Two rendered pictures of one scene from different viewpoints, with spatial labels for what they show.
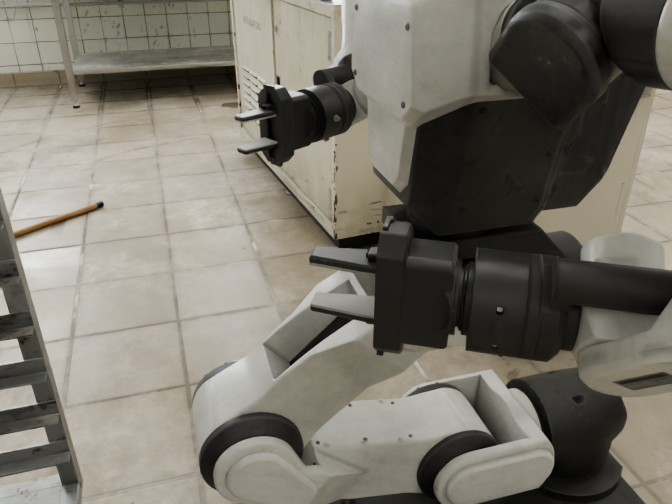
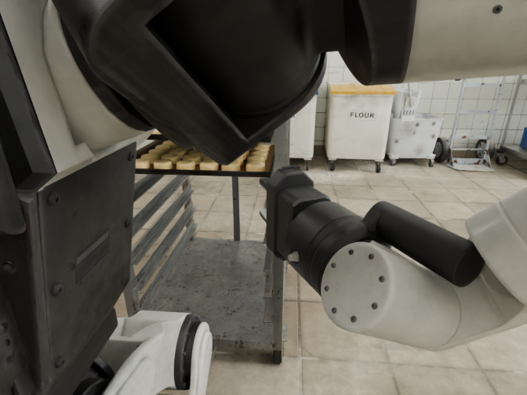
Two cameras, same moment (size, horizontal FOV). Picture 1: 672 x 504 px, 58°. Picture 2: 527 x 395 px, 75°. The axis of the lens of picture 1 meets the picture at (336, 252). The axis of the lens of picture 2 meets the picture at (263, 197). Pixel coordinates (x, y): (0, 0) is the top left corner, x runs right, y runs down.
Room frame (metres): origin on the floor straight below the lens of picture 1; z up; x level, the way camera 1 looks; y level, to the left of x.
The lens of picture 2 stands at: (1.05, -0.29, 0.95)
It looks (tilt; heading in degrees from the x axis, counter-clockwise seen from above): 22 degrees down; 111
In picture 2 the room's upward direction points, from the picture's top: straight up
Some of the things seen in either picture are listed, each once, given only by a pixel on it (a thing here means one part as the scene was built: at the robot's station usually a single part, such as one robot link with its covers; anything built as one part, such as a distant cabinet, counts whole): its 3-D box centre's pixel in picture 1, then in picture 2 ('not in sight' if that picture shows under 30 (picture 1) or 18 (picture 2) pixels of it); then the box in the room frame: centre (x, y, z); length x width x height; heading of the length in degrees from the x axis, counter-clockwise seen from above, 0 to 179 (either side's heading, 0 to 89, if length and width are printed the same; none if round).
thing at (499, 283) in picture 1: (449, 294); not in sight; (0.45, -0.10, 0.77); 0.12 x 0.10 x 0.13; 76
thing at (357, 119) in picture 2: not in sight; (354, 125); (0.67, 3.07, 0.38); 0.64 x 0.54 x 0.77; 104
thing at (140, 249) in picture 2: not in sight; (169, 214); (0.30, 0.66, 0.42); 0.64 x 0.03 x 0.03; 106
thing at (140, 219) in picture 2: not in sight; (167, 191); (0.30, 0.66, 0.51); 0.64 x 0.03 x 0.03; 106
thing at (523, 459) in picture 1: (469, 436); not in sight; (0.77, -0.23, 0.28); 0.21 x 0.20 x 0.13; 106
